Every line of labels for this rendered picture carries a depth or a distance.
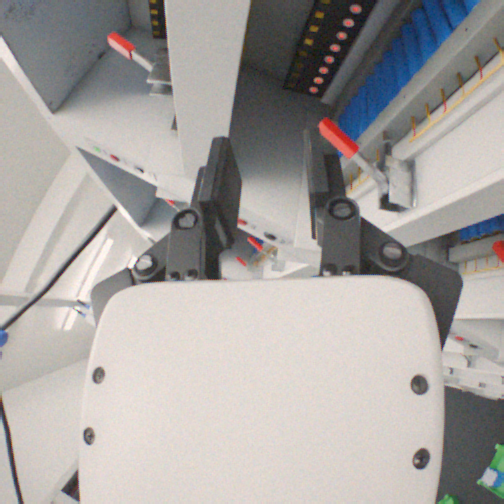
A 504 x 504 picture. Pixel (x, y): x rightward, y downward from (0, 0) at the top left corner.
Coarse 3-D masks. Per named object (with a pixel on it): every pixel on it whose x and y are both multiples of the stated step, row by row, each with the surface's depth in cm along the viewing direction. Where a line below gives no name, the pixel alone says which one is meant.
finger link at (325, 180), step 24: (312, 144) 12; (312, 168) 11; (336, 168) 12; (312, 192) 11; (336, 192) 12; (312, 216) 12; (360, 216) 11; (384, 240) 10; (360, 264) 11; (384, 264) 10
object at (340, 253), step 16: (336, 208) 10; (352, 208) 11; (336, 224) 10; (352, 224) 10; (336, 240) 10; (352, 240) 10; (336, 256) 9; (352, 256) 9; (320, 272) 9; (336, 272) 9; (352, 272) 9
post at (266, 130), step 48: (144, 48) 40; (96, 96) 38; (144, 96) 39; (240, 96) 41; (288, 96) 42; (144, 144) 38; (240, 144) 39; (288, 144) 40; (192, 192) 42; (288, 192) 39; (480, 336) 40
